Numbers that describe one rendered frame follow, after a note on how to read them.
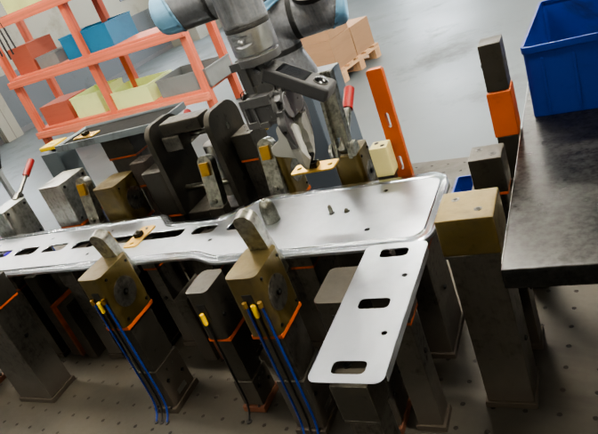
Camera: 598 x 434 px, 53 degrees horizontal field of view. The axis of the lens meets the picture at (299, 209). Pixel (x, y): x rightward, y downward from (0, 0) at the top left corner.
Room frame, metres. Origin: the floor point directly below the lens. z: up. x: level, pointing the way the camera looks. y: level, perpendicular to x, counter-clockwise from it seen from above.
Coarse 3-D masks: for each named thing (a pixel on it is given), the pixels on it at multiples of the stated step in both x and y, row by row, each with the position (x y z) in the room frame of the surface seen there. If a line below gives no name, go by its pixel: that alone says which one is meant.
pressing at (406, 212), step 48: (336, 192) 1.06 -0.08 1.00; (384, 192) 0.98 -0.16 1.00; (432, 192) 0.91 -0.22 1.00; (0, 240) 1.58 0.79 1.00; (48, 240) 1.43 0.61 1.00; (144, 240) 1.19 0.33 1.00; (192, 240) 1.10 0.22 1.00; (240, 240) 1.02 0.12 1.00; (288, 240) 0.94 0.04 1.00; (336, 240) 0.88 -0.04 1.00; (384, 240) 0.82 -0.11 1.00
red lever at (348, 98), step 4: (344, 88) 1.20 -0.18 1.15; (348, 88) 1.19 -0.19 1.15; (352, 88) 1.19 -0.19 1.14; (344, 92) 1.19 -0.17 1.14; (348, 92) 1.19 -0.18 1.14; (352, 92) 1.19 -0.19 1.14; (344, 96) 1.18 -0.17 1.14; (348, 96) 1.18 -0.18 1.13; (352, 96) 1.18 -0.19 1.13; (344, 100) 1.17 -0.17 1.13; (348, 100) 1.17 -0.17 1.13; (352, 100) 1.18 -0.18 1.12; (344, 104) 1.17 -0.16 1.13; (348, 104) 1.16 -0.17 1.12; (352, 104) 1.17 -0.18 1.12; (344, 108) 1.16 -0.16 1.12; (348, 108) 1.16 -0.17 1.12; (352, 108) 1.17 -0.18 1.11; (348, 112) 1.15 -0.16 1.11; (348, 116) 1.15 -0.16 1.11; (348, 120) 1.14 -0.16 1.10; (348, 124) 1.13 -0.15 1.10; (340, 140) 1.11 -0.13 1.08; (340, 144) 1.10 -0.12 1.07; (344, 144) 1.10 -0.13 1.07; (340, 148) 1.10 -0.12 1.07; (344, 148) 1.09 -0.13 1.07; (340, 152) 1.10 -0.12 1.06; (344, 152) 1.09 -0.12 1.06
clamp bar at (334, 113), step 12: (324, 72) 1.12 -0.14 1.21; (336, 84) 1.11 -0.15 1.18; (336, 96) 1.10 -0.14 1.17; (324, 108) 1.11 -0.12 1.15; (336, 108) 1.10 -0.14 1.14; (336, 120) 1.11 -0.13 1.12; (336, 132) 1.11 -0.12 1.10; (348, 132) 1.10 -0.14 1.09; (336, 144) 1.10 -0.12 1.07; (348, 144) 1.08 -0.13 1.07; (336, 156) 1.10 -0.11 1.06
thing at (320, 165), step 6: (312, 162) 0.99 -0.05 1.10; (318, 162) 0.98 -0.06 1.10; (324, 162) 0.98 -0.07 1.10; (330, 162) 0.97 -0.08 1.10; (336, 162) 0.96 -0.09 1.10; (300, 168) 1.00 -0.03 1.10; (312, 168) 0.97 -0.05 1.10; (318, 168) 0.97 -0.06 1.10; (324, 168) 0.95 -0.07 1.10; (330, 168) 0.95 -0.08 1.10; (294, 174) 0.98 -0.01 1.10
